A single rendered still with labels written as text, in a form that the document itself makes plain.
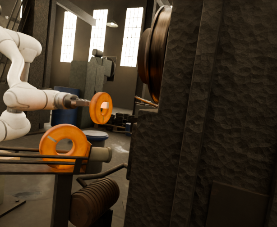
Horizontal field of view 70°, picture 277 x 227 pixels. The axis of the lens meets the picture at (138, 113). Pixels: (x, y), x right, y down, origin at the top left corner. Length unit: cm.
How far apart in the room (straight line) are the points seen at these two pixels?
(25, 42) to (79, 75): 314
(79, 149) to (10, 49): 85
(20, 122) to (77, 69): 317
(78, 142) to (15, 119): 98
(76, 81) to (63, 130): 400
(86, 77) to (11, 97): 359
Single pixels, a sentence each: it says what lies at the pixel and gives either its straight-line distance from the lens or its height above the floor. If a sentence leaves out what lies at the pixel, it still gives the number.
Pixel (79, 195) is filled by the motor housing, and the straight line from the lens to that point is 80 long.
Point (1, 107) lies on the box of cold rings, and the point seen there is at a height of 43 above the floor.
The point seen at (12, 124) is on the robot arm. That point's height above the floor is 60.
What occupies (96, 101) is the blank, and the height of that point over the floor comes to 86.
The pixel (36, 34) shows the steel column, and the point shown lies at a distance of 394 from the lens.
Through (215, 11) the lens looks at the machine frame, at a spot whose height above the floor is 112.
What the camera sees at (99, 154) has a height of 68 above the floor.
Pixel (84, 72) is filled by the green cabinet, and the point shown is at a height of 126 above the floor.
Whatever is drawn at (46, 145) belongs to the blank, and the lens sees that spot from 70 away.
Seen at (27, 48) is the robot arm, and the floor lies 112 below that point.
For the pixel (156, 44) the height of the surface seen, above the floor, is 112.
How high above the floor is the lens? 91
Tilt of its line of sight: 5 degrees down
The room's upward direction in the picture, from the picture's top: 7 degrees clockwise
